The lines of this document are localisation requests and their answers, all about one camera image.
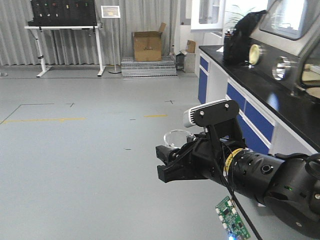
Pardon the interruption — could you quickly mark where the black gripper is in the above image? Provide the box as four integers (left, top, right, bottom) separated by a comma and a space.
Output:
155, 117, 247, 184

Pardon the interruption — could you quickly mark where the clear glass beaker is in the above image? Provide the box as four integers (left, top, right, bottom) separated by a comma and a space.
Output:
163, 129, 196, 149

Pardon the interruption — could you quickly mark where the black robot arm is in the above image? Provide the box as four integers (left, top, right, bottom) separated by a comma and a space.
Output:
155, 118, 320, 239

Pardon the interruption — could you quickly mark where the white fume hood cabinet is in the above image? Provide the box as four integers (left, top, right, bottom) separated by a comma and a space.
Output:
190, 0, 226, 33

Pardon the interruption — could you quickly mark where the green circuit board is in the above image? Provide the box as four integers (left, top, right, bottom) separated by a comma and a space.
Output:
215, 196, 251, 240

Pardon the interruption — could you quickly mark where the metal grate platform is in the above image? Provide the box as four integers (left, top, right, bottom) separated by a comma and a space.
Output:
121, 56, 178, 79

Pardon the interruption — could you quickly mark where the blue white lab bench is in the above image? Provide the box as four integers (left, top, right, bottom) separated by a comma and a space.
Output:
198, 45, 320, 155

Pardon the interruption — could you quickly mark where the small cardboard box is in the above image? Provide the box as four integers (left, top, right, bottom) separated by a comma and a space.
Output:
186, 40, 196, 53

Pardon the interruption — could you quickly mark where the black backpack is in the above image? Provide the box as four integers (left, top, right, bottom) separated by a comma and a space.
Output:
223, 10, 267, 65

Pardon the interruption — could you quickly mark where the glove box chamber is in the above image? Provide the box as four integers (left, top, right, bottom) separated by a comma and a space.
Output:
248, 0, 320, 104

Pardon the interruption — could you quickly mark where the sign stand with poster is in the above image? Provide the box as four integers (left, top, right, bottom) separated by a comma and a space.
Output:
100, 5, 122, 74

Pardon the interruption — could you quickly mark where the white height adjustable desk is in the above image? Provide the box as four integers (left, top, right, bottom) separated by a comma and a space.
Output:
24, 23, 106, 78

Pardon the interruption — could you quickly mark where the black pegboard panel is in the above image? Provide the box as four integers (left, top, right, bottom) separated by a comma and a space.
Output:
28, 0, 98, 27

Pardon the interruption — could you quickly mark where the black cable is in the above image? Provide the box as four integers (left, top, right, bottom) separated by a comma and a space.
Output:
207, 124, 263, 240

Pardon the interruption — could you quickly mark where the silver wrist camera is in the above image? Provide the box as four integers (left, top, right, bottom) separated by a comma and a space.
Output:
182, 99, 240, 128

